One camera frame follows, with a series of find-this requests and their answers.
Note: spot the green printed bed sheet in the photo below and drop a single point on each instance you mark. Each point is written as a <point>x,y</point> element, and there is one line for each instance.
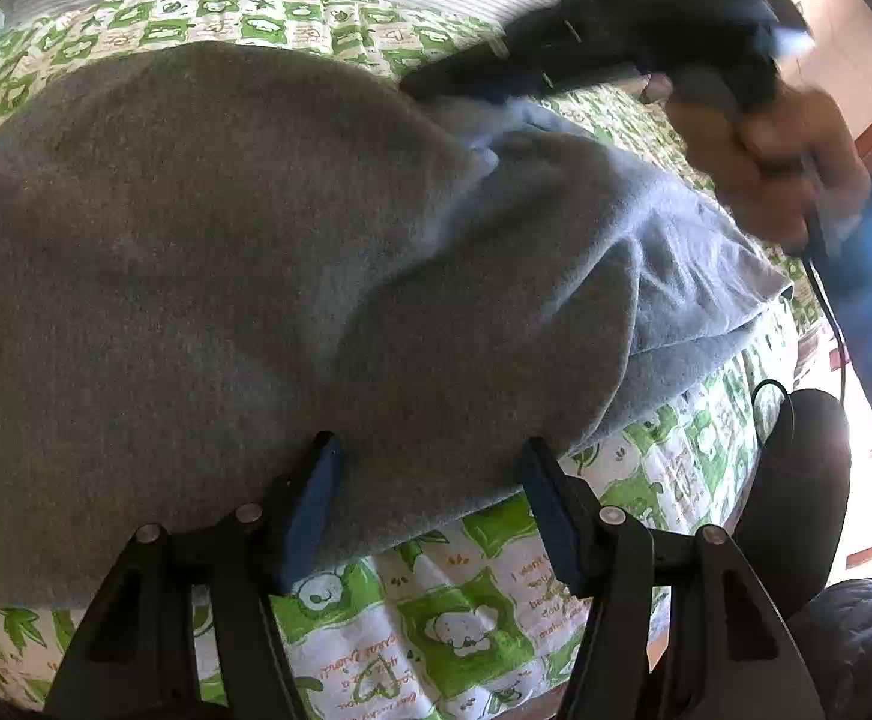
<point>466,615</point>

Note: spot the person's leg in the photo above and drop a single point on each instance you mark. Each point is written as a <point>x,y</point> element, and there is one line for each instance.
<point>799,495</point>

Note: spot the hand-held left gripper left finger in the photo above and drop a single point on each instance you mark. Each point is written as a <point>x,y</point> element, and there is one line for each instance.
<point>312,514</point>

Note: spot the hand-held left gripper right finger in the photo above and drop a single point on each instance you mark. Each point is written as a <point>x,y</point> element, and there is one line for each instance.
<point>550,514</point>

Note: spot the person's right hand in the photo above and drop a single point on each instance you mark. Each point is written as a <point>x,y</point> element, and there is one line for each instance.
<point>773,157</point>

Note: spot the grey pants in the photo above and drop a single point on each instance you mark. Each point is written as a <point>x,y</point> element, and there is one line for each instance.
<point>256,277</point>

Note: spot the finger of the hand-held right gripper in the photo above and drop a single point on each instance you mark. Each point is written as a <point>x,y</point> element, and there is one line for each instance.
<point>466,73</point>

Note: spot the dark crinkled cloth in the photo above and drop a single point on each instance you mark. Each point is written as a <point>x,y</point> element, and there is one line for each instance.
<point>856,645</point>

